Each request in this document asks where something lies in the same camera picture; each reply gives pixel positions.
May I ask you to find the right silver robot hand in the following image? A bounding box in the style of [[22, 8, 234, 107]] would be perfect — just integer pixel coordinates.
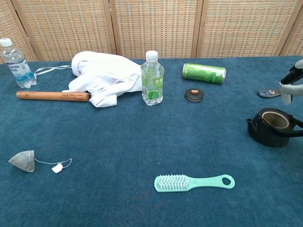
[[279, 59, 303, 105]]

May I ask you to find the black cast iron teapot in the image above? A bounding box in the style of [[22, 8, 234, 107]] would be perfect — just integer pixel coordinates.
[[246, 107, 303, 148]]

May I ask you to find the pyramid tea bag with string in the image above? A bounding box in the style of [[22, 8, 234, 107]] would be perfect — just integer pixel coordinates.
[[8, 149, 73, 175]]

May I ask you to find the black teapot lid wooden knob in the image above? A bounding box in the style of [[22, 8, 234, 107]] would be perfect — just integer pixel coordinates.
[[184, 88, 205, 103]]

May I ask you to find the green drink can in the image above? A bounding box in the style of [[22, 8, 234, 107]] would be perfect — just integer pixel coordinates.
[[182, 62, 227, 85]]

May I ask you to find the mint green plastic brush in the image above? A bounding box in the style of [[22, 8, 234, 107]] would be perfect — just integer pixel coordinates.
[[154, 174, 236, 193]]

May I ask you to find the green label water bottle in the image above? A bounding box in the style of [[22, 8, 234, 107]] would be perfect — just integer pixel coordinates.
[[140, 50, 165, 106]]

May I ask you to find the woven bamboo folding screen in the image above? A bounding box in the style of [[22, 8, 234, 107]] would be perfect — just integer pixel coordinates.
[[0, 0, 303, 65]]

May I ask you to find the blue table cover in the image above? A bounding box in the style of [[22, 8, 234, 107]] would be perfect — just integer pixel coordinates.
[[0, 55, 303, 227]]

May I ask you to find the white cloth with ribbon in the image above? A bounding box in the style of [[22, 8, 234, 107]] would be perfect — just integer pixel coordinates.
[[34, 51, 144, 108]]

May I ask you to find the wooden rolling pin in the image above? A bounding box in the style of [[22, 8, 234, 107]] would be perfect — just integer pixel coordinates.
[[16, 91, 91, 103]]

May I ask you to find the blue label water bottle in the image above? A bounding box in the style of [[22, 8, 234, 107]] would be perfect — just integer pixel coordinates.
[[0, 38, 37, 89]]

